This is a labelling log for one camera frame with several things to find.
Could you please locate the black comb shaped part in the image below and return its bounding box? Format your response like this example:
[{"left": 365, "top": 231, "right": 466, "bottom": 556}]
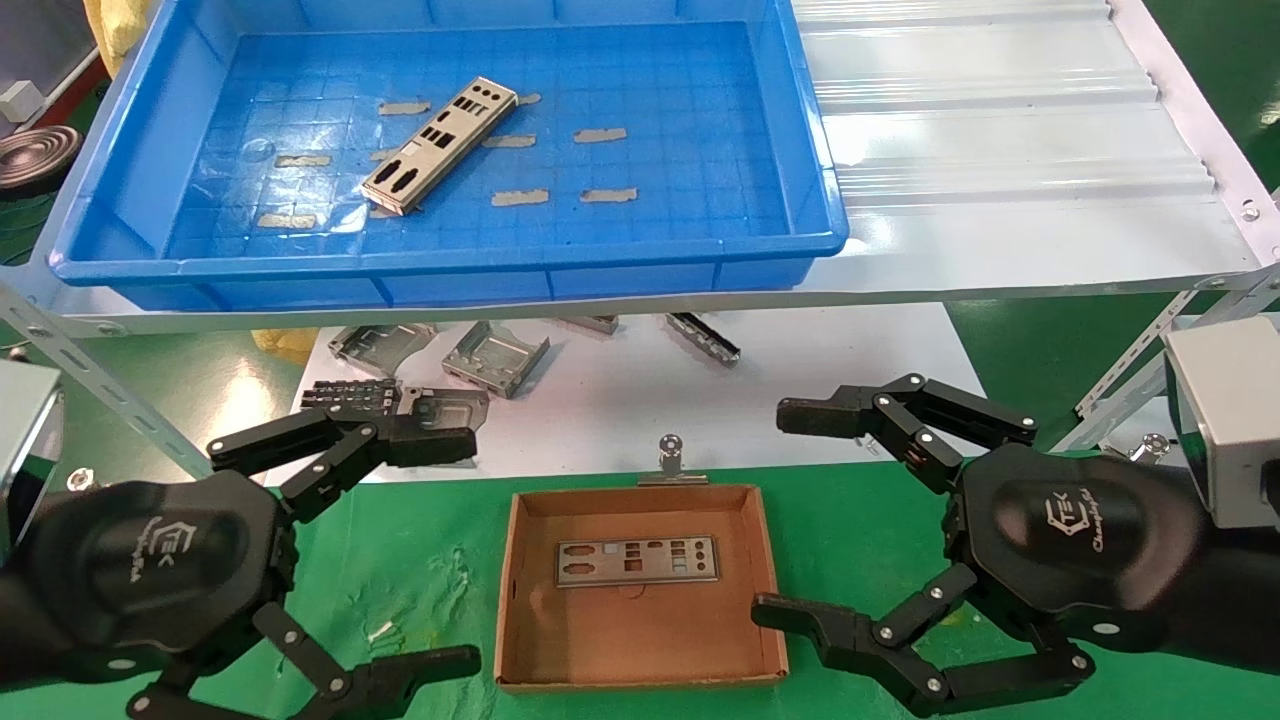
[{"left": 300, "top": 378, "right": 401, "bottom": 413}]

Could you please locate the white metal shelf deck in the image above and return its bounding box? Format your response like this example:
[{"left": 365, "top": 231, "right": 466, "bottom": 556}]
[{"left": 0, "top": 0, "right": 1280, "bottom": 336}]

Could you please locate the silver sheet metal bracket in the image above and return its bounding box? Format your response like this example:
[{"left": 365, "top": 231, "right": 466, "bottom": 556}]
[
  {"left": 443, "top": 320, "right": 551, "bottom": 400},
  {"left": 328, "top": 322, "right": 438, "bottom": 379}
]

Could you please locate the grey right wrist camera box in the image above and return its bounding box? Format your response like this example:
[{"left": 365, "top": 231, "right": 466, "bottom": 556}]
[{"left": 1163, "top": 315, "right": 1280, "bottom": 531}]

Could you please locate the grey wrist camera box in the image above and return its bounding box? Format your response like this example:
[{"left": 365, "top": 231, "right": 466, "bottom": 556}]
[
  {"left": 0, "top": 360, "right": 63, "bottom": 566},
  {"left": 1163, "top": 315, "right": 1280, "bottom": 531}
]

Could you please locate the silver perforated IO shield plate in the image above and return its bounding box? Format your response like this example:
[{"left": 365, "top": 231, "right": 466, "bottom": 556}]
[
  {"left": 553, "top": 535, "right": 721, "bottom": 589},
  {"left": 360, "top": 78, "right": 518, "bottom": 216}
]

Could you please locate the perforated grey shelf post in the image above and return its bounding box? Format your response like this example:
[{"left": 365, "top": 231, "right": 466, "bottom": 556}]
[
  {"left": 1055, "top": 265, "right": 1280, "bottom": 456},
  {"left": 0, "top": 285, "right": 216, "bottom": 481}
]

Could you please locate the green table cloth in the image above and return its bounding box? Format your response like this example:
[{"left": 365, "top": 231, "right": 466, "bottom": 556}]
[{"left": 0, "top": 455, "right": 1280, "bottom": 720}]

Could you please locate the blue plastic tray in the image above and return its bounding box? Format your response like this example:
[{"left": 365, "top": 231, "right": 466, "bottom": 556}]
[{"left": 48, "top": 0, "right": 851, "bottom": 313}]

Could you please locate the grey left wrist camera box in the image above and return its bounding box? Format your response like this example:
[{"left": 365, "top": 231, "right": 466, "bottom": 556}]
[{"left": 0, "top": 360, "right": 63, "bottom": 566}]

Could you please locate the shallow brown cardboard box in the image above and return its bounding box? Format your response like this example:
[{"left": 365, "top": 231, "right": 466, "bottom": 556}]
[{"left": 495, "top": 484, "right": 790, "bottom": 694}]

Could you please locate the yellow plastic bag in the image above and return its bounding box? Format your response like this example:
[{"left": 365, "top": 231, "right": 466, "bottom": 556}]
[
  {"left": 250, "top": 328, "right": 321, "bottom": 361},
  {"left": 85, "top": 0, "right": 156, "bottom": 76}
]

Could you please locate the flat grey embossed metal plate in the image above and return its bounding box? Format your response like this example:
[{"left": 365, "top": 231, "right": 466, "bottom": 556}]
[{"left": 398, "top": 387, "right": 491, "bottom": 468}]

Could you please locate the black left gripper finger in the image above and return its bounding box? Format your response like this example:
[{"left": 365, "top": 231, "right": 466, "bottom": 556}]
[{"left": 207, "top": 408, "right": 478, "bottom": 524}]

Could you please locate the black round ribbed disc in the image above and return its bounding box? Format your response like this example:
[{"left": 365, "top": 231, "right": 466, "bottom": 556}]
[{"left": 0, "top": 125, "right": 83, "bottom": 196}]

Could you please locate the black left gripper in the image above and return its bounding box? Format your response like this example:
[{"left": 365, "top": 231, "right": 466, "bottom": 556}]
[{"left": 20, "top": 470, "right": 483, "bottom": 720}]

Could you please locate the silver rail with black inside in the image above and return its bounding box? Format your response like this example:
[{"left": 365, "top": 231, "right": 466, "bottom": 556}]
[{"left": 665, "top": 312, "right": 742, "bottom": 367}]

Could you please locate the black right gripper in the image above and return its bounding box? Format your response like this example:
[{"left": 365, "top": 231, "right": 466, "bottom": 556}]
[{"left": 750, "top": 374, "right": 1206, "bottom": 719}]

